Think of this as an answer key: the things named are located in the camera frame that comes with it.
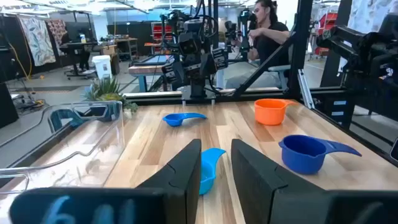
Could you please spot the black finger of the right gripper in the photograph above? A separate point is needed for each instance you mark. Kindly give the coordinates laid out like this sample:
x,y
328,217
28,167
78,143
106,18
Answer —
x,y
170,73
220,58

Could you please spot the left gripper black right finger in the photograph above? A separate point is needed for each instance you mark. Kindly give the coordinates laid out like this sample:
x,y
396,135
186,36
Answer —
x,y
267,193

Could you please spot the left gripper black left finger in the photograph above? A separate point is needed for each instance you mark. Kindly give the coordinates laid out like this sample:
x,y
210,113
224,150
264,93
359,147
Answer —
x,y
174,193

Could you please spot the teal measuring cup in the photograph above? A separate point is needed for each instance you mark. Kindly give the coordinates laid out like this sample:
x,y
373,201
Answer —
x,y
206,174

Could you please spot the small blue measuring cup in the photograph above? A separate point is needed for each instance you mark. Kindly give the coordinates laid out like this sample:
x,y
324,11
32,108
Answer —
x,y
175,119

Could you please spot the purple measuring cup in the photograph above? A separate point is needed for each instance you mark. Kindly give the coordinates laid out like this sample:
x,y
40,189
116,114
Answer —
x,y
303,157

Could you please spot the red measuring cup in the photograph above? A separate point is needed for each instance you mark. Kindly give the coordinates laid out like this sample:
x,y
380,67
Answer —
x,y
270,113

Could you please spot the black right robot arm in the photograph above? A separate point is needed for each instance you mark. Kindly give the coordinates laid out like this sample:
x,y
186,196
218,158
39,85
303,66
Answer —
x,y
197,88

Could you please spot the black background robot arm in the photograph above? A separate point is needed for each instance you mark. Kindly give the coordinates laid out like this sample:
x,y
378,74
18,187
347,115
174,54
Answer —
x,y
244,28

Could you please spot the clear plastic basket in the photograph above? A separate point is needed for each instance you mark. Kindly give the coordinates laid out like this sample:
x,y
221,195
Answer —
x,y
77,146

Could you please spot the wooden table blue legs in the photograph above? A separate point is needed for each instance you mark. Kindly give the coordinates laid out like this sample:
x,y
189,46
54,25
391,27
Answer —
x,y
146,69

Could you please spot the red storage shelf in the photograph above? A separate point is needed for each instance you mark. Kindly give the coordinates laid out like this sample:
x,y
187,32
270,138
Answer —
x,y
158,31

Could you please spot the person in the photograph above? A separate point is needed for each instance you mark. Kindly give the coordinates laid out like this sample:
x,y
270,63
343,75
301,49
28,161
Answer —
x,y
270,43

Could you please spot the grey office chair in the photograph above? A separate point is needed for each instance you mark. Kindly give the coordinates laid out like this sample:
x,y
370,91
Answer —
x,y
278,68

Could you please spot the potted succulent plant black pot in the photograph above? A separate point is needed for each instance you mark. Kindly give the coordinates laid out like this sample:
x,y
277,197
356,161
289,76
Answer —
x,y
104,90

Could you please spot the white bin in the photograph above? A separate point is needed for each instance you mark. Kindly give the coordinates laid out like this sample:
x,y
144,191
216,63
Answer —
x,y
102,65

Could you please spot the silver aluminium bar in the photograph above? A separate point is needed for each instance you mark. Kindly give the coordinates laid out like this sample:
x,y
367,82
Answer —
x,y
304,88

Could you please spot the black desk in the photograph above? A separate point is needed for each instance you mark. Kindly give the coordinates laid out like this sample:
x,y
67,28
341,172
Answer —
x,y
77,45

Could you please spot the red storage bins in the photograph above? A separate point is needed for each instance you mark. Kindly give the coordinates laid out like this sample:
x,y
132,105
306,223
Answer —
x,y
328,20

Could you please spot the patterned hanging cloth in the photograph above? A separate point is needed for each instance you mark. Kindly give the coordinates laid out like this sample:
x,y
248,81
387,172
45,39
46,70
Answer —
x,y
37,40
57,31

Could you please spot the black equipment beside table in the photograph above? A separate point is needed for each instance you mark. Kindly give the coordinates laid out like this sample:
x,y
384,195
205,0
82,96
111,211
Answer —
x,y
367,53

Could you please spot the black cabinet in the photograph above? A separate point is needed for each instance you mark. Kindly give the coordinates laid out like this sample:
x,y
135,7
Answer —
x,y
7,105

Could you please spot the black aluminium table frame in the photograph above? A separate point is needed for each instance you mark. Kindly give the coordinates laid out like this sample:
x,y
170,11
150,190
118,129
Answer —
x,y
149,98

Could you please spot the black upright gantry post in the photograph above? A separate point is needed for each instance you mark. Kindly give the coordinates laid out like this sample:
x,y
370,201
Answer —
x,y
300,46

